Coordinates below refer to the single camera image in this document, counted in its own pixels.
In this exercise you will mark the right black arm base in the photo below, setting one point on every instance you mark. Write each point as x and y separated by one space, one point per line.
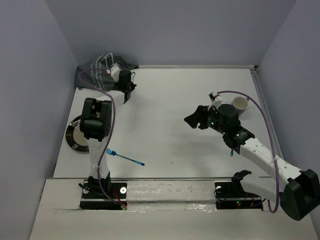
230 195

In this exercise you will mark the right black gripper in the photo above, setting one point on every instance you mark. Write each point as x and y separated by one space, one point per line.
199 116

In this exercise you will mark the dark rimmed dinner plate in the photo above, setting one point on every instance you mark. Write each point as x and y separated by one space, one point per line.
75 138

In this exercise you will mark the blue metal fork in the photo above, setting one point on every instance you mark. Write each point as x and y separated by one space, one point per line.
114 153

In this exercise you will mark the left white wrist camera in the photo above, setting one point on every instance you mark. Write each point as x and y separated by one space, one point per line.
115 72

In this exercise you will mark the purple white cup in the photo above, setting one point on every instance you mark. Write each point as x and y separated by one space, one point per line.
240 104

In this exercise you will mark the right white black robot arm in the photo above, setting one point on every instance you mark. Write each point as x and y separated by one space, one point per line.
299 191

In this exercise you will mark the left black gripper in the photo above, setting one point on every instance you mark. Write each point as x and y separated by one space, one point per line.
131 86

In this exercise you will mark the grey striped cloth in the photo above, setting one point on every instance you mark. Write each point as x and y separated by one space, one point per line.
96 73

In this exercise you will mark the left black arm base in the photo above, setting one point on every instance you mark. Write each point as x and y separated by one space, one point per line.
92 198

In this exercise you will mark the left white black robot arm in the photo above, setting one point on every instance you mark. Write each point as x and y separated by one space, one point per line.
97 125

